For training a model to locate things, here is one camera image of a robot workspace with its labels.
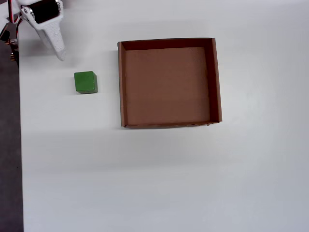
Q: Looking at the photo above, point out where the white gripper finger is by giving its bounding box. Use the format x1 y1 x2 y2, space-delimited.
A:
20 6 67 62

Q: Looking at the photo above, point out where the red white black table cable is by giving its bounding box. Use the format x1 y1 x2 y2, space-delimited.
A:
6 13 24 41

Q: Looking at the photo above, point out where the thick black camera cable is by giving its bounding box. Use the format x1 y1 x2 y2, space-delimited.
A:
0 23 12 43

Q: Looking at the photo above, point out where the green wooden cube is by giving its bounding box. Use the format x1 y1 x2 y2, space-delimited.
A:
74 71 98 94

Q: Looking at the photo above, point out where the brown cardboard box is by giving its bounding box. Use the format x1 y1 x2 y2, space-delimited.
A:
117 37 222 129

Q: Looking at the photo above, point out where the small copper metal bracket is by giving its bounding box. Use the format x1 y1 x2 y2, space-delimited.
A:
4 38 19 62

